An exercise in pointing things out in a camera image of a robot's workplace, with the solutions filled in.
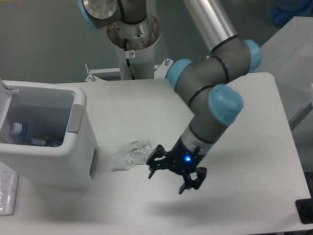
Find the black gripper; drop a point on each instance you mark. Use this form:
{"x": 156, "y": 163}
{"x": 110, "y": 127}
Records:
{"x": 181, "y": 160}

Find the clear plastic water bottle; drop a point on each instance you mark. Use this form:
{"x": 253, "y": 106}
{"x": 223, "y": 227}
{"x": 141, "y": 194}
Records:
{"x": 19, "y": 131}

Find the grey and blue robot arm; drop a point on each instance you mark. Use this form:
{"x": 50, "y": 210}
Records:
{"x": 203, "y": 87}

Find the white open trash can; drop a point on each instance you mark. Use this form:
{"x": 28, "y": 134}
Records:
{"x": 45, "y": 133}

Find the trash inside the can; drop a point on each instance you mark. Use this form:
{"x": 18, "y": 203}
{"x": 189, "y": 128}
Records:
{"x": 44, "y": 140}

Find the crumpled white plastic bag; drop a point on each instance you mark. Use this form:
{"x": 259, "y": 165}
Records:
{"x": 131, "y": 154}

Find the black device at table edge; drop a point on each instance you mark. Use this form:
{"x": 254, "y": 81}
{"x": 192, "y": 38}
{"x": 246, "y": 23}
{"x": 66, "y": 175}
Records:
{"x": 305, "y": 210}

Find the white side table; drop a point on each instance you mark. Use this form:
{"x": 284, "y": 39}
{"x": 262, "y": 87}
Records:
{"x": 288, "y": 56}

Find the white paper sheet in sleeve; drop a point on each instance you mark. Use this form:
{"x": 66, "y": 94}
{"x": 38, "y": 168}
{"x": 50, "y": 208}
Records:
{"x": 9, "y": 180}

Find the blue object in background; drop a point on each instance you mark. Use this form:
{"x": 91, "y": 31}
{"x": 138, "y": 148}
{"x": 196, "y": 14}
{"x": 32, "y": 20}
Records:
{"x": 285, "y": 10}

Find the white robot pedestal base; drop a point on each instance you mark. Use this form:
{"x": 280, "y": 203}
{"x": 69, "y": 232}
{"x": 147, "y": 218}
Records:
{"x": 135, "y": 48}

